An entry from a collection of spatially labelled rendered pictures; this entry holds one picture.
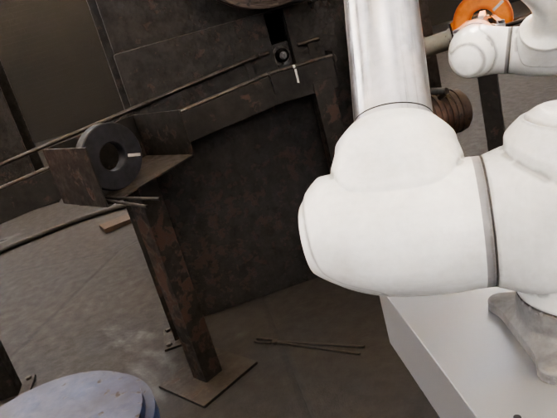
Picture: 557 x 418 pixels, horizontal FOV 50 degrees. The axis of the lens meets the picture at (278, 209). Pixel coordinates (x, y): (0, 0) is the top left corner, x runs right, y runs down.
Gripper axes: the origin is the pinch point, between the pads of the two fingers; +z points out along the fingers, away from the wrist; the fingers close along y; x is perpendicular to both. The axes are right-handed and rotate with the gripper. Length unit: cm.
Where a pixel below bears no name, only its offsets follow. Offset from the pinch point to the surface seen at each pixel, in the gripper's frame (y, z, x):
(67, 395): -55, -125, -17
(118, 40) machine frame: -97, -27, 22
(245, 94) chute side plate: -63, -25, -1
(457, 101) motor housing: -9.1, -6.2, -19.9
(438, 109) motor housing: -14.1, -10.2, -20.1
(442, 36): -10.9, -2.1, -2.1
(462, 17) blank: -4.8, -1.3, 1.6
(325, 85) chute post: -44.0, -12.0, -6.7
